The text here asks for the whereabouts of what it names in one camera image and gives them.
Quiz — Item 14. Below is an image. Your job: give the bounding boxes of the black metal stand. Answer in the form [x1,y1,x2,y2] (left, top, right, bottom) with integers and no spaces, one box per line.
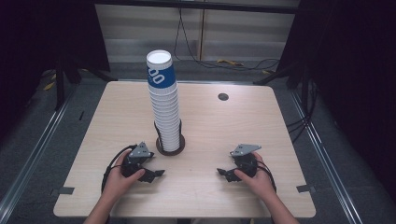
[53,57,119,112]
[252,60,312,108]

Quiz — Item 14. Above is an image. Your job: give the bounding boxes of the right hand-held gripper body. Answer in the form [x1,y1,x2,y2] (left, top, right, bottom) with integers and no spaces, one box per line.
[230,143,262,178]

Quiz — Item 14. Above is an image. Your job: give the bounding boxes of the stack of nested paper cups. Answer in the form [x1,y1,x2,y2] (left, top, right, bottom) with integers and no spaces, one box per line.
[148,83,182,153]

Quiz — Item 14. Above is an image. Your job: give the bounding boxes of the black floor cable bundle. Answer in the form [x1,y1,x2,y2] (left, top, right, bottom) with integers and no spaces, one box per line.
[285,77,319,145]

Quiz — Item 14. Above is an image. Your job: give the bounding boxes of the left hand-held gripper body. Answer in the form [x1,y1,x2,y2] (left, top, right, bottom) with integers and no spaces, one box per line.
[120,141,156,179]

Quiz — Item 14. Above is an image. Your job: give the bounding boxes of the person's right hand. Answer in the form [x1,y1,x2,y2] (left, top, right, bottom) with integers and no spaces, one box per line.
[233,151,277,201]

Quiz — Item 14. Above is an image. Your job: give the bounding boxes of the dark curtain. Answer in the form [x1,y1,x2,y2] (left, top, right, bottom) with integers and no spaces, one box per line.
[0,0,111,138]
[276,0,396,203]

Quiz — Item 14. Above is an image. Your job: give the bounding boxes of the metal floor rail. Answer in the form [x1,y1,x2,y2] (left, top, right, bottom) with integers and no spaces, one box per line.
[289,89,364,224]
[0,92,78,217]

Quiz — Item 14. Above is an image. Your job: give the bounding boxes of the dark round cup holder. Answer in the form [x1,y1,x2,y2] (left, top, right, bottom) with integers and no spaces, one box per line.
[153,119,187,157]

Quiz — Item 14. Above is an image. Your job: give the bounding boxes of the black hanging wall cable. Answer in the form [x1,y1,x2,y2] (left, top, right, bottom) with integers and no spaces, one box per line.
[173,7,281,71]

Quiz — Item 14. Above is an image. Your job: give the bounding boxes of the black overhead bar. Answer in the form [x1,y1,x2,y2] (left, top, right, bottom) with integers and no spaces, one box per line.
[93,0,301,15]

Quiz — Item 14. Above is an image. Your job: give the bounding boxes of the person's left hand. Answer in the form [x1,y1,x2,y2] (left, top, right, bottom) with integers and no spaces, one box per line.
[104,154,147,201]

